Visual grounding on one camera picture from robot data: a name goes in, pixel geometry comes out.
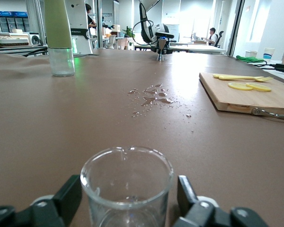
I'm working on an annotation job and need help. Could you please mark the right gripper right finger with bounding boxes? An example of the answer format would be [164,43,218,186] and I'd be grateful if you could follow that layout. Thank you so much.
[174,175,268,227]

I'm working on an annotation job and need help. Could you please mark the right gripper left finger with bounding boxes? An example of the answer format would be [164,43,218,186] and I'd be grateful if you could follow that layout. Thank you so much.
[0,175,82,227]

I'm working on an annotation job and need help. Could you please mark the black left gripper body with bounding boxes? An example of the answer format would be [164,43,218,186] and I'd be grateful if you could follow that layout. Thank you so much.
[153,39,170,49]

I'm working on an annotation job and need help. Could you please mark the steel double jigger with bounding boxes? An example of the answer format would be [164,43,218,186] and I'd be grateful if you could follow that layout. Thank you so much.
[156,39,168,61]

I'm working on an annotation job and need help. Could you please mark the small clear glass cup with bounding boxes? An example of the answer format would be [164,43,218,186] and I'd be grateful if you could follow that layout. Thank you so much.
[80,146,175,227]

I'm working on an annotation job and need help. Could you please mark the plain white cup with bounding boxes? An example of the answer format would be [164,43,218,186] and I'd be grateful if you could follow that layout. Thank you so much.
[245,50,258,62]

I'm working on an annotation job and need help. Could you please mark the paper cup blue band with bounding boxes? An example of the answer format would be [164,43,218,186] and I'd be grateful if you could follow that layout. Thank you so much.
[263,47,275,62]

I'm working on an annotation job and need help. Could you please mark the green potted plant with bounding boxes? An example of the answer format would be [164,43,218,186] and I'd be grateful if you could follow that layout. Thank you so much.
[122,26,135,38]

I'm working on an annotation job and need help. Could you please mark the white office table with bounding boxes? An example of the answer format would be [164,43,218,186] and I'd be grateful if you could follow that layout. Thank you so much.
[170,42,227,55]

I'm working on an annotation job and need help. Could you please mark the white chair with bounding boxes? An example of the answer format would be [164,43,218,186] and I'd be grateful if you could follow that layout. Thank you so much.
[107,35,117,50]

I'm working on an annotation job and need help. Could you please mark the seated person white shirt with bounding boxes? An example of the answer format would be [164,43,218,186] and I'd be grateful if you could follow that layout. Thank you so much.
[207,27,219,46]

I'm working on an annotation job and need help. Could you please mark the spilled liquid drops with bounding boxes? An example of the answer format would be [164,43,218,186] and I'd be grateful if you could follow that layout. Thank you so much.
[127,84,195,119]

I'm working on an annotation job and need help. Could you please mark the black office chair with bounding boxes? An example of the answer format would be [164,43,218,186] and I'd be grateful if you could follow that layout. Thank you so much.
[214,30,225,48]

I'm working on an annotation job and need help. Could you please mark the yellow plastic knife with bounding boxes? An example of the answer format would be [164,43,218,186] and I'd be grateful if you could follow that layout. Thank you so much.
[212,73,263,80]

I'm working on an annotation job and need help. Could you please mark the standing person dark hair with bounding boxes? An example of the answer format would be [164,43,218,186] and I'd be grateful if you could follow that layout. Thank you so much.
[84,3,97,28]

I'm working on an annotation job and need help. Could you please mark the yellow plastic fork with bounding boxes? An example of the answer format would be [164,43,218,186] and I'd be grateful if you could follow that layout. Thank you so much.
[219,75,274,83]

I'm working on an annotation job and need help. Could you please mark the yellow lemon slice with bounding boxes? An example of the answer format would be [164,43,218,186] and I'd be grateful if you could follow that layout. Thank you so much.
[228,82,253,91]
[245,82,272,92]

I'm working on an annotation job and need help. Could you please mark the green cloth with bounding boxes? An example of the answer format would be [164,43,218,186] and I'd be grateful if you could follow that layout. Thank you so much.
[236,55,267,63]

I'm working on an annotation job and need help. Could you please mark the brown table cover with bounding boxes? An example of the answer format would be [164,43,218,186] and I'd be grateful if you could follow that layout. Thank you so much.
[0,48,284,227]

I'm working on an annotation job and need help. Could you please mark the wooden cutting board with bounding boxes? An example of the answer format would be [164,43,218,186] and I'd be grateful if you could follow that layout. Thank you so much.
[198,72,284,122]

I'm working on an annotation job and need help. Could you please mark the green sleeved glass bottle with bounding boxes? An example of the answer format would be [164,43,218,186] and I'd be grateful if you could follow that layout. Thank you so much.
[44,0,76,78]

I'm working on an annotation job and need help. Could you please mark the white box appliance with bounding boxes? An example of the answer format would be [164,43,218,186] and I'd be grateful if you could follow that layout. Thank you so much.
[0,32,41,47]

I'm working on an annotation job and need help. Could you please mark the blue topped display fridge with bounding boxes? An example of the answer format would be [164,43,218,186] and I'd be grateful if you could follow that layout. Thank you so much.
[0,10,29,33]

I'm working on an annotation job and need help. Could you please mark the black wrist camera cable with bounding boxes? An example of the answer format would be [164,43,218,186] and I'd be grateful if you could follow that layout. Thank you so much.
[132,0,160,45]

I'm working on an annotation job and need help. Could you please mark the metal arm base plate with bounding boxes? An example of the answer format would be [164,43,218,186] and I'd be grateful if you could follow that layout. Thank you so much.
[72,53,100,58]

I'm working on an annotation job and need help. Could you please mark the black power cable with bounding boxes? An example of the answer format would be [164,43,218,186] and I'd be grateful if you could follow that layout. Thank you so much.
[21,46,49,58]

